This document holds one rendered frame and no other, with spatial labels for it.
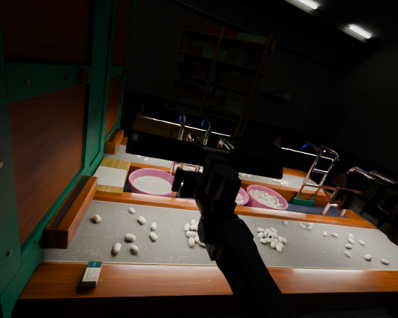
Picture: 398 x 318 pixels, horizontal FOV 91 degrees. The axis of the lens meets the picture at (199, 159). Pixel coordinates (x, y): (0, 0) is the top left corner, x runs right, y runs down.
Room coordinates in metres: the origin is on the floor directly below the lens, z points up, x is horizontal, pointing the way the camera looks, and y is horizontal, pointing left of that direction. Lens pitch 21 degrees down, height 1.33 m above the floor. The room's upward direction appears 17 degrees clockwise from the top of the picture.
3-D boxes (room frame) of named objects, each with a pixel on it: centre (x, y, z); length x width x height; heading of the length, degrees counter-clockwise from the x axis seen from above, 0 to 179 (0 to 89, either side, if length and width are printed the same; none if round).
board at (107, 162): (0.87, 0.41, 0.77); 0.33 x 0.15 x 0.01; 17
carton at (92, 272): (0.36, 0.19, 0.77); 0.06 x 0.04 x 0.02; 17
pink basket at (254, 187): (1.15, -0.49, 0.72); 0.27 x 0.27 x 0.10
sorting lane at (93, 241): (0.79, -0.48, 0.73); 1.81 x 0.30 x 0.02; 107
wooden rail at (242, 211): (0.96, -0.43, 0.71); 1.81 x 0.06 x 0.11; 107
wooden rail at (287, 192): (1.27, -0.33, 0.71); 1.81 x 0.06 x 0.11; 107
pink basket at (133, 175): (0.93, 0.20, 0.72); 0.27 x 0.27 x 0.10
